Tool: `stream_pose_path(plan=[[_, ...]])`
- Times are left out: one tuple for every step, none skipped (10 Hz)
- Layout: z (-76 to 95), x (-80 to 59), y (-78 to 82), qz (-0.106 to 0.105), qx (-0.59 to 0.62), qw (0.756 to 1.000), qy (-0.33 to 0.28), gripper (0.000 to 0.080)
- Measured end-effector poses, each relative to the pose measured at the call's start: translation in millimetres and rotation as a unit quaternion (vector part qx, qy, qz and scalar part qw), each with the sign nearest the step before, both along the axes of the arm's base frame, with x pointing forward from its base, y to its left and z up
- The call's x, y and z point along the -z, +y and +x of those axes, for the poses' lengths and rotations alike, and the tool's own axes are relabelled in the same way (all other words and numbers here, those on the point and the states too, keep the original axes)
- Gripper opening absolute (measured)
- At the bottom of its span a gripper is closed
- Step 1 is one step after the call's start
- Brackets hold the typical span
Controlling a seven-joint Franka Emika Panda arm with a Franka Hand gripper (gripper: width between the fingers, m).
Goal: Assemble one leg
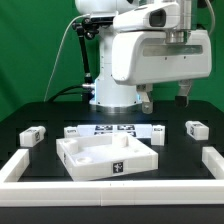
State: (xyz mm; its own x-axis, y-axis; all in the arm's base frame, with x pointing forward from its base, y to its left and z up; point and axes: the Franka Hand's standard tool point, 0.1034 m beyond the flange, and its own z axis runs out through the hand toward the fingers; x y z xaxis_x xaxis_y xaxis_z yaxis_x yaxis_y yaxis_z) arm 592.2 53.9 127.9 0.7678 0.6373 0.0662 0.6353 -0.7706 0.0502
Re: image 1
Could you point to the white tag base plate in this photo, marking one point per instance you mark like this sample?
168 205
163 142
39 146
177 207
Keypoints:
136 130

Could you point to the white U-shaped fence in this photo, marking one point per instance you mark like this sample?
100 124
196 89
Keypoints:
15 193

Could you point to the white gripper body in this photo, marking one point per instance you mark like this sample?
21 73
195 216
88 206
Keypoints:
145 57

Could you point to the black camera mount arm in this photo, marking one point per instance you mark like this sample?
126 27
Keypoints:
85 50

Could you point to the white square table top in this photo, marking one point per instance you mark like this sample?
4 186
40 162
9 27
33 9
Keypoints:
103 156

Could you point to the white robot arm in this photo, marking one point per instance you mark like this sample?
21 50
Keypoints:
111 96

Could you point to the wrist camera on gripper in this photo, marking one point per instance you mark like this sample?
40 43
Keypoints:
149 17

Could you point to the grey camera on mount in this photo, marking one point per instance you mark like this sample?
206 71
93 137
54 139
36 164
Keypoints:
103 17

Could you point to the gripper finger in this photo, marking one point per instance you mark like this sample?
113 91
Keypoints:
182 98
144 91

